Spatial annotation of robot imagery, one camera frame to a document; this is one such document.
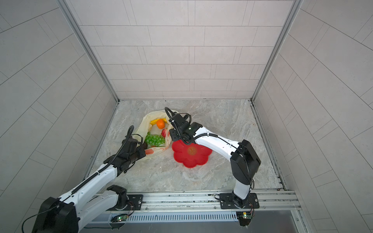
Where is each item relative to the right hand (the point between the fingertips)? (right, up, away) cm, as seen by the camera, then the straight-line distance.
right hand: (174, 133), depth 84 cm
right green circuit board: (+35, -38, -16) cm, 54 cm away
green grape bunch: (-13, -5, +5) cm, 15 cm away
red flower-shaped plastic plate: (+10, -14, +4) cm, 18 cm away
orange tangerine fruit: (-11, +4, +13) cm, 17 cm away
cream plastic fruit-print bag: (-20, +3, +5) cm, 21 cm away
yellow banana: (-16, +6, +15) cm, 23 cm away
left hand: (-17, -9, +3) cm, 20 cm away
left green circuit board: (-23, -36, -18) cm, 46 cm away
